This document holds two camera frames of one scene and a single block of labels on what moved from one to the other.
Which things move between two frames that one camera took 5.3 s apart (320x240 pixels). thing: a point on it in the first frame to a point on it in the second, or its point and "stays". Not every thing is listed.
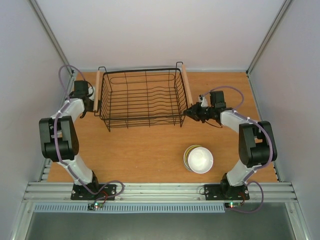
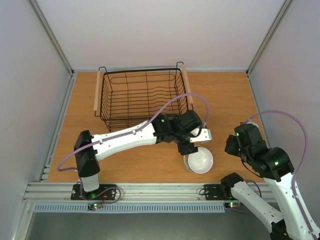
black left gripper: [92, 110] to [184, 150]
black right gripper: [198, 113] to [230, 146]
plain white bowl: [200, 160] stays
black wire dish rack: [148, 98] stays
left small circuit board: [93, 206] stays
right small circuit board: [232, 204] stays
